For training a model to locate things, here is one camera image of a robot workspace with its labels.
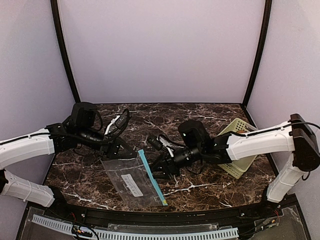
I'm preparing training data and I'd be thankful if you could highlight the clear zip top bag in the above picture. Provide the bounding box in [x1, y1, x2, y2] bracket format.
[101, 149, 168, 210]

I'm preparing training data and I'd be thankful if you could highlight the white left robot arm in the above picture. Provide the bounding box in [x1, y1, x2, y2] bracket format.
[0, 125, 137, 208]

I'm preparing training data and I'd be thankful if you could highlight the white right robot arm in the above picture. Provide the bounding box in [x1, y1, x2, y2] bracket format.
[150, 113, 320, 204]

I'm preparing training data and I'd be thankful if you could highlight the cream perforated plastic basket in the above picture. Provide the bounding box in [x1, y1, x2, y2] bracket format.
[218, 118, 257, 180]

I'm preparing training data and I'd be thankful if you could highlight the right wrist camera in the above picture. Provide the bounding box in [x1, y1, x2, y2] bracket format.
[147, 135, 174, 157]

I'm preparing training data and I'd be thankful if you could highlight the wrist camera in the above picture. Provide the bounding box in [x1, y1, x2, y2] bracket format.
[104, 108, 131, 136]
[147, 135, 174, 157]

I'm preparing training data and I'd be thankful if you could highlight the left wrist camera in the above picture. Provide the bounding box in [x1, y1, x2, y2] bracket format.
[104, 108, 131, 136]

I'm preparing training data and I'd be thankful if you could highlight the white slotted cable duct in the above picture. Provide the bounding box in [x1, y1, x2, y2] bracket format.
[32, 214, 239, 240]

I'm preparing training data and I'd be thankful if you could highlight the black front table rail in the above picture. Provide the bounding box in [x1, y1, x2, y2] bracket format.
[44, 194, 299, 228]

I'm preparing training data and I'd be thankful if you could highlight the black left corner post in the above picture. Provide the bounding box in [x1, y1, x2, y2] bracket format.
[50, 0, 81, 103]

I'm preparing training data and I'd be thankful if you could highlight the black corner frame post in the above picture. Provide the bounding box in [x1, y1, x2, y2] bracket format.
[242, 0, 273, 109]

